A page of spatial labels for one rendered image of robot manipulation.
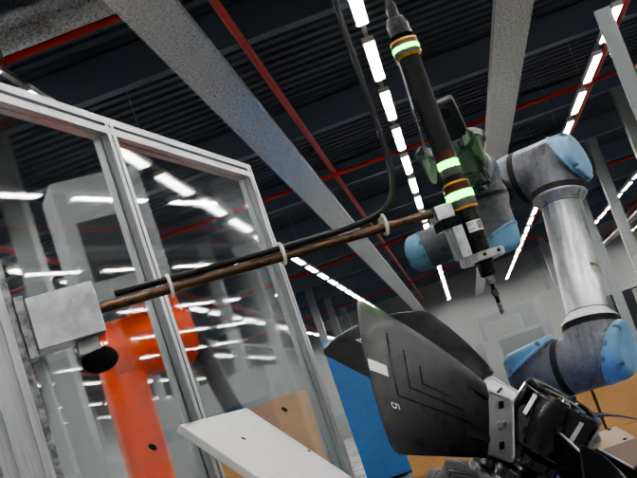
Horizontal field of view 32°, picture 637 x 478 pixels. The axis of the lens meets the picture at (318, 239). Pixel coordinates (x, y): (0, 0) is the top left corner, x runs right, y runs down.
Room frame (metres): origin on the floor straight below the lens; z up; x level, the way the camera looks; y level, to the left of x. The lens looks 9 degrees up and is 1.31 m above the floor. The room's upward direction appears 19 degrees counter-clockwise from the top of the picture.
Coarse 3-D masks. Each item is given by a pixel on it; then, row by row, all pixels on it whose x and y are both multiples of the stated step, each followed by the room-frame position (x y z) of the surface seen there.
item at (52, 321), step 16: (64, 288) 1.46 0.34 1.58; (80, 288) 1.47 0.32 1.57; (16, 304) 1.45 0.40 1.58; (32, 304) 1.45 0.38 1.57; (48, 304) 1.45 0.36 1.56; (64, 304) 1.46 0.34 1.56; (80, 304) 1.47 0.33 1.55; (96, 304) 1.47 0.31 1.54; (32, 320) 1.44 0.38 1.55; (48, 320) 1.45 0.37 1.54; (64, 320) 1.46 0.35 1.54; (80, 320) 1.46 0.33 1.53; (96, 320) 1.47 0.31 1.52; (32, 336) 1.45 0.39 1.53; (48, 336) 1.45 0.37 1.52; (64, 336) 1.46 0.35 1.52; (80, 336) 1.46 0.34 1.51; (32, 352) 1.45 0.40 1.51; (48, 352) 1.50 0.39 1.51
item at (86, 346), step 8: (96, 336) 1.49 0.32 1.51; (80, 344) 1.48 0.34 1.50; (88, 344) 1.49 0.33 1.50; (96, 344) 1.49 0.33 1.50; (80, 352) 1.48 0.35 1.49; (88, 352) 1.48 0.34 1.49; (96, 352) 1.48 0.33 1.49; (104, 352) 1.49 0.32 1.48; (112, 352) 1.49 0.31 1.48; (88, 360) 1.48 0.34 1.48; (96, 360) 1.48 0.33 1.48; (104, 360) 1.48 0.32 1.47; (112, 360) 1.49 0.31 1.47; (88, 368) 1.49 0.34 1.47; (96, 368) 1.49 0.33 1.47; (104, 368) 1.49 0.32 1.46
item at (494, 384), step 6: (486, 378) 1.68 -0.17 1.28; (492, 378) 1.68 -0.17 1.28; (486, 384) 1.67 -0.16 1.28; (492, 384) 1.67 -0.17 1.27; (498, 384) 1.67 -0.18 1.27; (504, 384) 1.67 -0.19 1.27; (492, 390) 1.66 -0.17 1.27; (504, 390) 1.66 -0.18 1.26; (510, 390) 1.66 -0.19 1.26; (516, 390) 1.66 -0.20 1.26; (510, 396) 1.65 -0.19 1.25
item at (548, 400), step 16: (528, 384) 1.58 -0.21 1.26; (544, 384) 1.63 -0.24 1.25; (528, 400) 1.57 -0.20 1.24; (544, 400) 1.55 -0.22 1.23; (576, 400) 1.65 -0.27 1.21; (528, 416) 1.56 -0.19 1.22; (544, 416) 1.55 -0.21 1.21; (560, 416) 1.54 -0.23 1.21; (576, 416) 1.54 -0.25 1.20; (592, 416) 1.60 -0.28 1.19; (528, 432) 1.56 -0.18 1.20; (544, 432) 1.55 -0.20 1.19; (592, 432) 1.57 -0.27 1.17; (528, 448) 1.56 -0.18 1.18; (544, 448) 1.55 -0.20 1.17; (496, 464) 1.56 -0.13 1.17; (512, 464) 1.57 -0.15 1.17; (528, 464) 1.57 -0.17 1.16; (544, 464) 1.57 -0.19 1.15
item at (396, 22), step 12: (396, 12) 1.70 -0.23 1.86; (396, 24) 1.69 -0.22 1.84; (408, 24) 1.70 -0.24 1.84; (396, 36) 1.72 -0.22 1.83; (468, 216) 1.69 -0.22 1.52; (468, 228) 1.69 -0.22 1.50; (480, 228) 1.69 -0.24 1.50; (468, 240) 1.69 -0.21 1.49; (480, 240) 1.69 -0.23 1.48; (480, 264) 1.70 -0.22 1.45; (492, 264) 1.70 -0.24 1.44; (480, 276) 1.70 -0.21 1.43
